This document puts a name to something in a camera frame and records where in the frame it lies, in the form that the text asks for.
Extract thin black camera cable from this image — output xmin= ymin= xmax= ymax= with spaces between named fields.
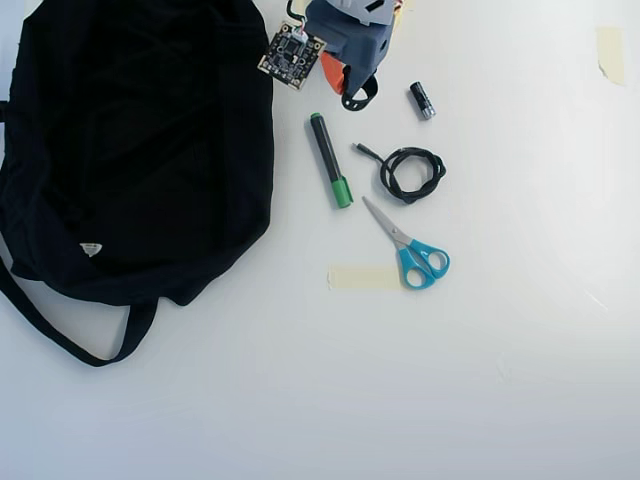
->
xmin=286 ymin=0 xmax=309 ymax=41

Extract bare camera circuit board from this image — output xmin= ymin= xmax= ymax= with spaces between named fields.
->
xmin=257 ymin=20 xmax=328 ymax=92

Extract black marker with green cap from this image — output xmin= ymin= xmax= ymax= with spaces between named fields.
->
xmin=308 ymin=112 xmax=355 ymax=209

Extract black fabric bag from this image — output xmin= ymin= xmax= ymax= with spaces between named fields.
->
xmin=0 ymin=0 xmax=276 ymax=369

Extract blue-handled scissors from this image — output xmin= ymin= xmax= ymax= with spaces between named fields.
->
xmin=361 ymin=195 xmax=451 ymax=291

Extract blue-grey gripper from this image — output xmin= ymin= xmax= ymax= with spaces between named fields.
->
xmin=304 ymin=0 xmax=395 ymax=100

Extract torn beige masking tape piece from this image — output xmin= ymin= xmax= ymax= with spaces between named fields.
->
xmin=596 ymin=26 xmax=627 ymax=87

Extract long beige masking tape strip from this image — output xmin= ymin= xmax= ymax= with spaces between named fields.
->
xmin=327 ymin=264 xmax=404 ymax=292

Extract small black battery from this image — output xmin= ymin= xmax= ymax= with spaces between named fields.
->
xmin=409 ymin=81 xmax=438 ymax=122

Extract black braided USB cable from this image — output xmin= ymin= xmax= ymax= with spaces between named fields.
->
xmin=351 ymin=142 xmax=447 ymax=206

